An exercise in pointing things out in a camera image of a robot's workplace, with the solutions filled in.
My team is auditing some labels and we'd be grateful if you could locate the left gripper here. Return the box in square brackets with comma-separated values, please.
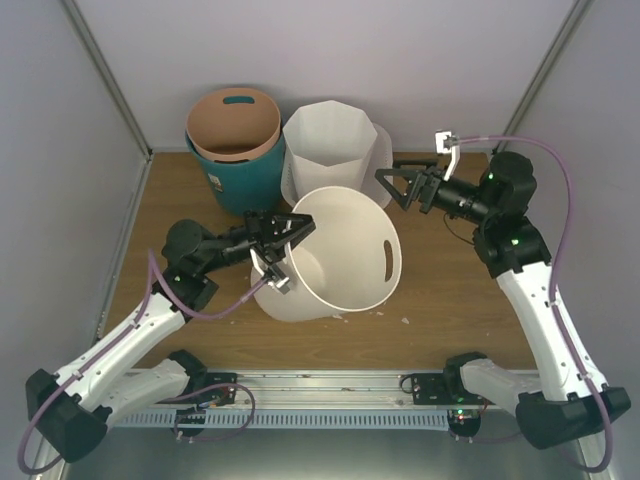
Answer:
[200, 209, 316, 274]

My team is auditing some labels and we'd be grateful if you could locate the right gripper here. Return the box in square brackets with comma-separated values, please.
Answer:
[375, 158, 495, 226]

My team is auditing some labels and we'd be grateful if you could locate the white rectangular basin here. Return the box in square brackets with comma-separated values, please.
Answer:
[280, 123, 393, 209]

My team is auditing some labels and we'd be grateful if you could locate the large white round bin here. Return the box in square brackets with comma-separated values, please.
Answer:
[255, 186, 402, 322]

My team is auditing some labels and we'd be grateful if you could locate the white faceted bin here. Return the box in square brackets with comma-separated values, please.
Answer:
[283, 100, 378, 197]

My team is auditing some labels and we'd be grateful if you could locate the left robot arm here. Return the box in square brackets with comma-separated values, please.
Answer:
[18, 211, 315, 475]

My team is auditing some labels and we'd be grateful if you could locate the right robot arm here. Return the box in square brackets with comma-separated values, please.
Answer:
[375, 152, 631, 449]

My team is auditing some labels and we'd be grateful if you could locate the teal plastic bin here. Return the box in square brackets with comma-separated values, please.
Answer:
[185, 130, 285, 215]

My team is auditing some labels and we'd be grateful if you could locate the pink plastic bin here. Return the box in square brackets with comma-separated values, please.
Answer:
[186, 87, 281, 163]

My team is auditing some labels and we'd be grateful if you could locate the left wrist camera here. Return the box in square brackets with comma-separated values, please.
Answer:
[250, 246, 290, 295]

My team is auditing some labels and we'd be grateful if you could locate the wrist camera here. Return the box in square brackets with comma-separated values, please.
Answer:
[434, 131, 461, 181]
[250, 246, 290, 295]

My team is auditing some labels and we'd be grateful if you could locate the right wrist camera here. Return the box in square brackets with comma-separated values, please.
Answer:
[434, 131, 461, 181]

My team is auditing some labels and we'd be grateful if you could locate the aluminium front rail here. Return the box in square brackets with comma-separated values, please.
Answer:
[114, 368, 541, 411]

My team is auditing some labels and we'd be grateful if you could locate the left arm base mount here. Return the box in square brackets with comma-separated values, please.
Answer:
[170, 371, 238, 405]

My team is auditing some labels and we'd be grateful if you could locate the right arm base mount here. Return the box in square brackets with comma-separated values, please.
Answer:
[399, 373, 484, 406]

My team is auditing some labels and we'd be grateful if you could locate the right aluminium frame post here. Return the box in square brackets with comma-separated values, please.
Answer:
[503, 0, 594, 136]

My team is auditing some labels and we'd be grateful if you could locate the aluminium frame post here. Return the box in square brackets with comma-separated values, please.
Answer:
[503, 0, 594, 136]
[60, 0, 153, 162]

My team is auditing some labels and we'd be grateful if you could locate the grey slotted cable duct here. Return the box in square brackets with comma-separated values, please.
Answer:
[109, 408, 451, 431]

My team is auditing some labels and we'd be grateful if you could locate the left aluminium frame post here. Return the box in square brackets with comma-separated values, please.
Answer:
[60, 0, 153, 162]

